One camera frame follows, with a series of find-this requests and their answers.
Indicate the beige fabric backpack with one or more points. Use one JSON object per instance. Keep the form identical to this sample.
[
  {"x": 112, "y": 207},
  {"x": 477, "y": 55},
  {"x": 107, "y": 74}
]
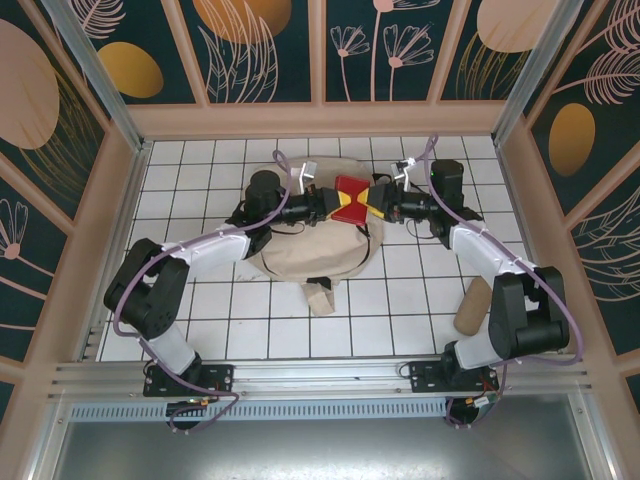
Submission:
[{"x": 310, "y": 255}]

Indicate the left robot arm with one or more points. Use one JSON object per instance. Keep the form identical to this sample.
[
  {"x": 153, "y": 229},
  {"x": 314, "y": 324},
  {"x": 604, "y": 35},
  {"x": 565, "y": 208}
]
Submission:
[{"x": 150, "y": 295}]

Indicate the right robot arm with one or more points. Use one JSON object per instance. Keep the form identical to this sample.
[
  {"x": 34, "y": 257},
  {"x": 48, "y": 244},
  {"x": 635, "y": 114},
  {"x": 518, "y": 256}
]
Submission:
[{"x": 525, "y": 310}]

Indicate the grey metal panel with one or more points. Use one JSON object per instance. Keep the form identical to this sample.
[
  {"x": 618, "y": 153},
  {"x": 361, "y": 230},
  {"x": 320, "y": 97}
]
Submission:
[{"x": 320, "y": 450}]

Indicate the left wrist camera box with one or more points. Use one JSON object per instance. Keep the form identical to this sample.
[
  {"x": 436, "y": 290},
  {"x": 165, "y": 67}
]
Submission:
[{"x": 306, "y": 172}]

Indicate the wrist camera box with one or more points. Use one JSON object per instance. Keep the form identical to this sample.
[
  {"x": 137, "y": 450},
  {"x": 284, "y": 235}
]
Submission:
[
  {"x": 306, "y": 172},
  {"x": 404, "y": 170}
]

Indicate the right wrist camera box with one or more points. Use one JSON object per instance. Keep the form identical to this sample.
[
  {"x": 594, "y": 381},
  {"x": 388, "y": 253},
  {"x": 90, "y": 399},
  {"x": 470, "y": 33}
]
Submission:
[{"x": 404, "y": 170}]

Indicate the aluminium table side rail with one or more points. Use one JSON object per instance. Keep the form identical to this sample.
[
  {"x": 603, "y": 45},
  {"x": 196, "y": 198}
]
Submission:
[
  {"x": 522, "y": 225},
  {"x": 125, "y": 220}
]

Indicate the aluminium frame post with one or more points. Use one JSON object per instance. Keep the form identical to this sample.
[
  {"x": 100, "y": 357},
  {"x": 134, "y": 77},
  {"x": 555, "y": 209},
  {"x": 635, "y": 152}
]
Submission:
[
  {"x": 95, "y": 70},
  {"x": 537, "y": 65}
]

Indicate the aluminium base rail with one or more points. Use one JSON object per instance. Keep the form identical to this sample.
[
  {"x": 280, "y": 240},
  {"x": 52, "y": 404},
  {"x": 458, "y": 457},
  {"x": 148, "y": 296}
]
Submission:
[{"x": 320, "y": 372}]

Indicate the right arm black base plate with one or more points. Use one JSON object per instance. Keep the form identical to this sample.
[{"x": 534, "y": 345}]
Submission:
[{"x": 425, "y": 375}]

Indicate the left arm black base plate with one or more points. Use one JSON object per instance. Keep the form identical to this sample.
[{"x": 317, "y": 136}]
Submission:
[{"x": 215, "y": 377}]

